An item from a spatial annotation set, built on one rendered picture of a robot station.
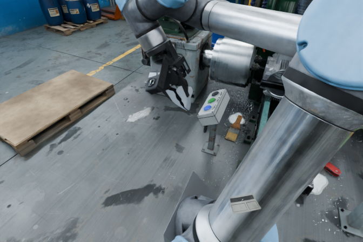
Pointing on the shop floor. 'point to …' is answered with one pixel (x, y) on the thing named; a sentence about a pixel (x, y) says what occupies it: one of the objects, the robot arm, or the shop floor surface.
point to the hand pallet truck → (116, 6)
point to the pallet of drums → (71, 10)
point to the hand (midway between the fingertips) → (185, 108)
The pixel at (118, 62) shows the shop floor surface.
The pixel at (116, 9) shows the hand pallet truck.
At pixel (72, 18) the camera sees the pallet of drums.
